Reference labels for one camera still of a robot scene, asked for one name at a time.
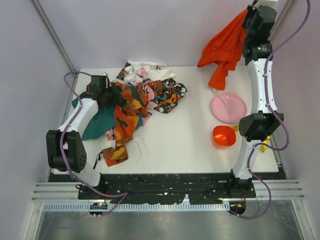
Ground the orange camouflage cloth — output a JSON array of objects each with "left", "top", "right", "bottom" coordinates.
[{"left": 98, "top": 86, "right": 148, "bottom": 167}]

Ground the plain orange cloth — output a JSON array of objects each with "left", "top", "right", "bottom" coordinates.
[{"left": 197, "top": 9, "right": 248, "bottom": 91}]

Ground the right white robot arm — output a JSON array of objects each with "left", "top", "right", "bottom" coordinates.
[{"left": 226, "top": 0, "right": 284, "bottom": 198}]

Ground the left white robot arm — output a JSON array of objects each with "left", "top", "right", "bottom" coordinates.
[{"left": 46, "top": 71, "right": 120, "bottom": 187}]

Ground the teal cloth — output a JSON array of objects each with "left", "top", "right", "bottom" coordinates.
[{"left": 66, "top": 98, "right": 115, "bottom": 141}]

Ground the white pink patterned cloth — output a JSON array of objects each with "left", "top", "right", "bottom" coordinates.
[{"left": 112, "top": 60, "right": 176, "bottom": 127}]

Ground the black orange white patterned cloth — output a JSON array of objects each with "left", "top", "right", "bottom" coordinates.
[{"left": 153, "top": 78, "right": 188, "bottom": 114}]

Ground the pink plate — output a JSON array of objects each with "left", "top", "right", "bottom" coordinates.
[{"left": 210, "top": 92, "right": 247, "bottom": 124}]

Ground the orange plastic bowl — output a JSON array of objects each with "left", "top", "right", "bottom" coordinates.
[{"left": 212, "top": 125, "right": 237, "bottom": 149}]

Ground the yellow banana bunch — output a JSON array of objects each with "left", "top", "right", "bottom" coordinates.
[{"left": 231, "top": 125, "right": 271, "bottom": 153}]

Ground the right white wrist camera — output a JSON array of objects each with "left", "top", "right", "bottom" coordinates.
[{"left": 252, "top": 0, "right": 278, "bottom": 10}]

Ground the right aluminium frame post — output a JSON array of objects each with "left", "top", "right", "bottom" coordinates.
[{"left": 249, "top": 0, "right": 299, "bottom": 75}]

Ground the aluminium frame post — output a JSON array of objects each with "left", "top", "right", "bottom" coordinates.
[
  {"left": 249, "top": 0, "right": 299, "bottom": 75},
  {"left": 29, "top": 0, "right": 76, "bottom": 72}
]

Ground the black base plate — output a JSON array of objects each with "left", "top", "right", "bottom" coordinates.
[{"left": 47, "top": 171, "right": 257, "bottom": 205}]

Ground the left aluminium frame post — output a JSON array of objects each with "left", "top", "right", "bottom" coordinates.
[{"left": 29, "top": 0, "right": 76, "bottom": 72}]

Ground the aluminium rail profile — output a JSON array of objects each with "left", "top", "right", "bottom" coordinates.
[{"left": 31, "top": 179, "right": 305, "bottom": 202}]

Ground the white slotted cable duct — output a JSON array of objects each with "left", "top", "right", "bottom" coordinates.
[{"left": 42, "top": 201, "right": 230, "bottom": 213}]

